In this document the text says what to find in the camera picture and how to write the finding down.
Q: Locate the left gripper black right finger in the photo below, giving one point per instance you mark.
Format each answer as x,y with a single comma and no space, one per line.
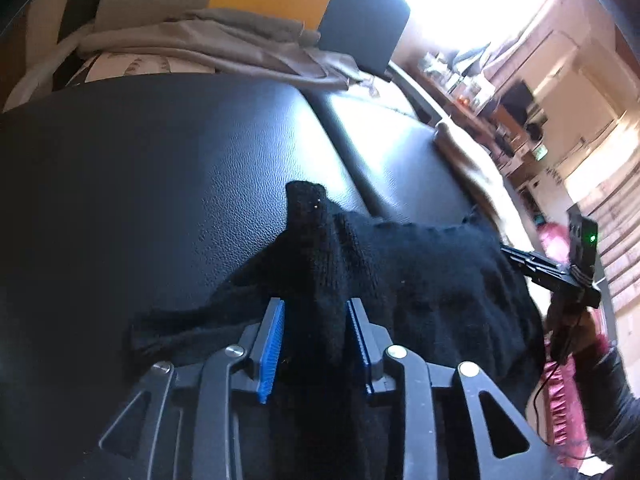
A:
445,422

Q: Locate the grey garment on chair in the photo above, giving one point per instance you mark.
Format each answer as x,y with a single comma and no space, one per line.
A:
236,42

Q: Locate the black knit sweater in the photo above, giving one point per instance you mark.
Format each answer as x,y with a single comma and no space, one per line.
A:
448,294

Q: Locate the jars and boxes on table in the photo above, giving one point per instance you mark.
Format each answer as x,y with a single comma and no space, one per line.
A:
460,73

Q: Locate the person's right hand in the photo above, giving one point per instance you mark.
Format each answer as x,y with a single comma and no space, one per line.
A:
578,335

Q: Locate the grey yellow blue sofa chair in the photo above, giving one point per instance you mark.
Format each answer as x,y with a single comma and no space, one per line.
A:
368,30

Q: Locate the beige knit sweater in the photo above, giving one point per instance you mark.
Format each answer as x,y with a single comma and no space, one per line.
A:
482,180

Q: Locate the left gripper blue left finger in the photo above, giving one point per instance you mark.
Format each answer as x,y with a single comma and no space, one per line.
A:
178,421

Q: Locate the patterned window curtain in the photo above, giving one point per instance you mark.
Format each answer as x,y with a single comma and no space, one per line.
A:
614,205

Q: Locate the black television screen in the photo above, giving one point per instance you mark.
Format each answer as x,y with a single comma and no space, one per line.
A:
517,100

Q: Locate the wooden side table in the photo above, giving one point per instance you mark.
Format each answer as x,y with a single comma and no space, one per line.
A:
459,113

